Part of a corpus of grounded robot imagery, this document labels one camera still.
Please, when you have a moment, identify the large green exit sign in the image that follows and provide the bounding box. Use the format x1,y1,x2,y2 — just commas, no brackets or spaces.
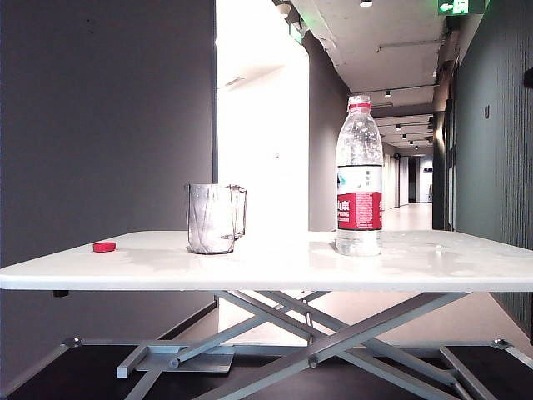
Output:
436,0,486,18

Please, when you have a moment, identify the grey metal scissor table frame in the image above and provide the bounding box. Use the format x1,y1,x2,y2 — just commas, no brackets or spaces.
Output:
61,290,533,400

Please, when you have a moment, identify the clear water bottle red label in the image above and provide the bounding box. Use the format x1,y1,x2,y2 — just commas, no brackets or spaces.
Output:
335,94,384,258

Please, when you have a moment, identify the clear faceted glass mug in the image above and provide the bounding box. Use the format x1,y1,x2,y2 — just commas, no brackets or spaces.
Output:
184,182,248,256

